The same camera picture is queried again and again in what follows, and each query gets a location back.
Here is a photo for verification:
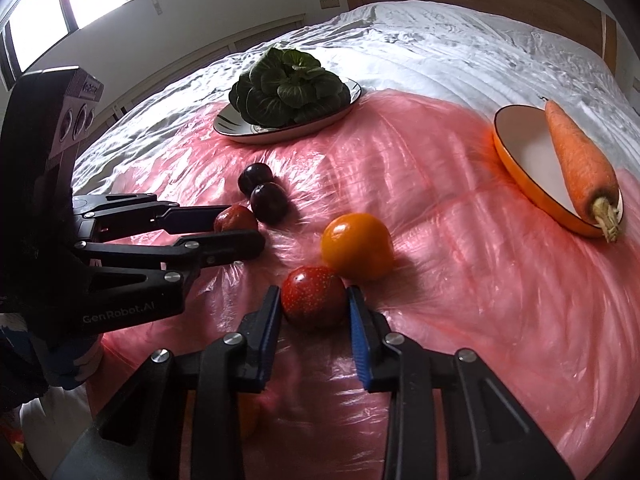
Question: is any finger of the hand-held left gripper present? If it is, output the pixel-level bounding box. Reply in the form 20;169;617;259
72;193;230;242
74;229;266;282

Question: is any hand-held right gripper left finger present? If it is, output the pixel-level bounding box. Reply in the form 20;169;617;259
52;285;283;480

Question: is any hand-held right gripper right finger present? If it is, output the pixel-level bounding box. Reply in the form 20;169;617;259
346;285;576;480

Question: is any small red apple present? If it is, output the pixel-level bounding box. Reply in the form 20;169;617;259
280;265;347;328
214;205;259;235

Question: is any dark purple plum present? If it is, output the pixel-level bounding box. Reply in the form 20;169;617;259
250;182;290;224
237;162;275;197

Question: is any orange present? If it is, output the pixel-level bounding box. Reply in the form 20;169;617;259
320;212;395;282

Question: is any person's left hand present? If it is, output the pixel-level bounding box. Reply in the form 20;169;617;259
30;332;106;391

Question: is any white plate with dark rim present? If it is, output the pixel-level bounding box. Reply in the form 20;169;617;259
212;79;362;144

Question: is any pink plastic sheet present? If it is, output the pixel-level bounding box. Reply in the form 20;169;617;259
70;89;640;480

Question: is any window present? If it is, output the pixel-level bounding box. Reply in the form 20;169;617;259
0;0;156;91

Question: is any green bok choy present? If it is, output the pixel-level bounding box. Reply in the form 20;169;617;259
228;47;351;128

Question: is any orange oval dish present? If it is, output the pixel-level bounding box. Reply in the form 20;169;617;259
493;105;624;238

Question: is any carrot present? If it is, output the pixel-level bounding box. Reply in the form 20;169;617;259
544;99;622;243

